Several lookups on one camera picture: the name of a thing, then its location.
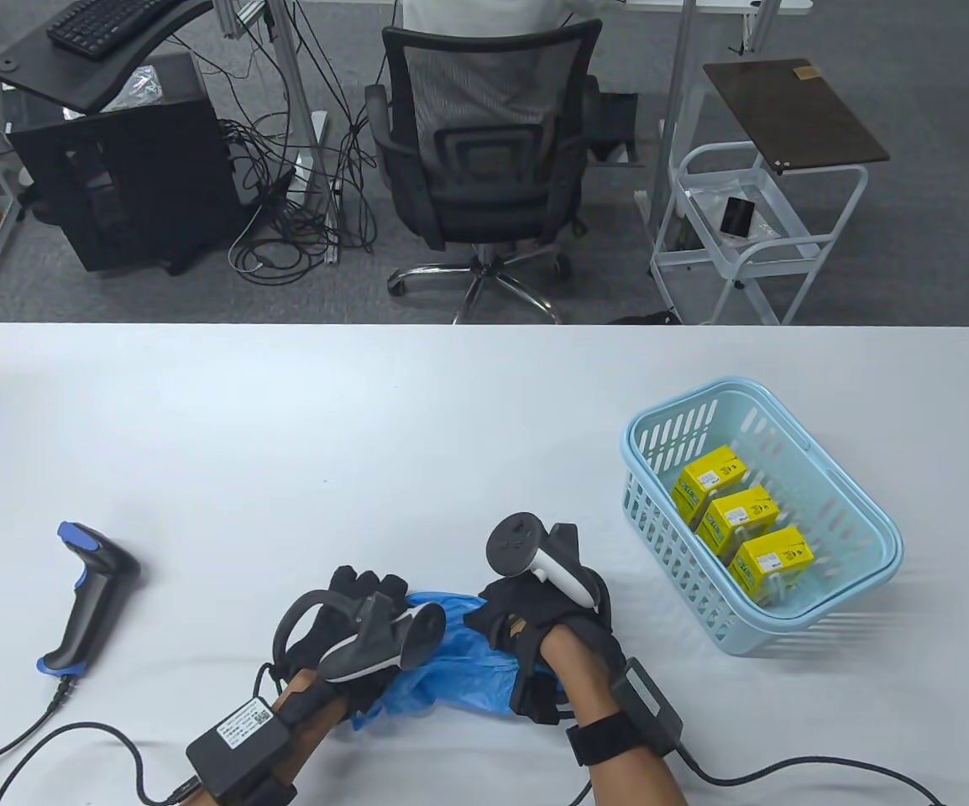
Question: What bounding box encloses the person's right hand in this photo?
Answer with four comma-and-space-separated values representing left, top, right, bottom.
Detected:
464, 573, 626, 725

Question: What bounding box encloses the person's left hand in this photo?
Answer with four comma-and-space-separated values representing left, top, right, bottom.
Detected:
270, 567, 445, 714

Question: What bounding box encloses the blue plastic bag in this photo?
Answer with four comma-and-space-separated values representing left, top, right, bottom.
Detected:
353, 592, 565, 730

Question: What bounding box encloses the yellow chrysanthemum tea package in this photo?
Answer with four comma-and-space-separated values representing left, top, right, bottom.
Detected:
673, 445, 747, 520
726, 526, 814, 601
697, 485, 781, 555

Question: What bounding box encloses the black blue barcode scanner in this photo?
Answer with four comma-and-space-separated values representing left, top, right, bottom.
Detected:
36, 521, 142, 678

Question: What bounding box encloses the person's right forearm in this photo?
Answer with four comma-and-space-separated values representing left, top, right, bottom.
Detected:
539, 625, 691, 806

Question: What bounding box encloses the person's left forearm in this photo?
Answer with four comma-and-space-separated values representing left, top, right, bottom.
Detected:
270, 672, 351, 790

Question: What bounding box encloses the black white tracking controller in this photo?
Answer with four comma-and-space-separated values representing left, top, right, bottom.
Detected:
273, 590, 448, 683
486, 512, 607, 614

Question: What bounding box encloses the black wrist sensor box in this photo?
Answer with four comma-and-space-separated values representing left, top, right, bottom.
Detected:
610, 657, 685, 748
186, 697, 294, 794

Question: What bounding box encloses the light blue plastic basket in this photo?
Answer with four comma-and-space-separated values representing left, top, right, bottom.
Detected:
621, 378, 904, 657

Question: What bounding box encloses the black mesh office chair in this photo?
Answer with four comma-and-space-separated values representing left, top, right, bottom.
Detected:
364, 18, 603, 326

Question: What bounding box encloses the black computer tower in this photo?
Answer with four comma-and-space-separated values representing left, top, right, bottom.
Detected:
8, 94, 246, 276

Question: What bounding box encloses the grey metal desk leg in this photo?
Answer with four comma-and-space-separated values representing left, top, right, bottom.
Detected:
648, 0, 695, 219
266, 0, 330, 202

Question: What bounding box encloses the black open box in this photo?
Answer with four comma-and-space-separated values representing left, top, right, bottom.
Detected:
589, 91, 645, 167

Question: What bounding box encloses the clear plastic bag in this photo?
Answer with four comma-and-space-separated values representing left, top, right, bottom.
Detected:
102, 67, 166, 114

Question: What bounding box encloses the white metal cart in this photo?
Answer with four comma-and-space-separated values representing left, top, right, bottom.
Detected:
649, 141, 870, 327

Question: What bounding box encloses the black keyboard shelf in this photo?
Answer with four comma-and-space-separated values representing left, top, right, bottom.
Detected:
0, 0, 215, 114

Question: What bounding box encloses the dark brown board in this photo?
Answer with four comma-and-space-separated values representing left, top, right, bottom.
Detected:
703, 59, 890, 175

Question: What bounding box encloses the black keyboard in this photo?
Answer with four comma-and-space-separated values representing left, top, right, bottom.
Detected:
46, 0, 191, 60

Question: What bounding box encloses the black wrist strap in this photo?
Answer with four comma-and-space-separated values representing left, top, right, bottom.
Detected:
207, 777, 299, 806
567, 709, 678, 767

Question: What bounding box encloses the black sensor box cable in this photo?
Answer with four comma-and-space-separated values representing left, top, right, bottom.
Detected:
673, 743, 947, 806
0, 722, 200, 806

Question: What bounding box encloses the black scanner cable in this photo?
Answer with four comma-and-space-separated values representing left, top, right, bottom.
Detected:
0, 672, 82, 777

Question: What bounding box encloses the black cable tangle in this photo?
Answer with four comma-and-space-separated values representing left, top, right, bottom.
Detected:
220, 0, 380, 286

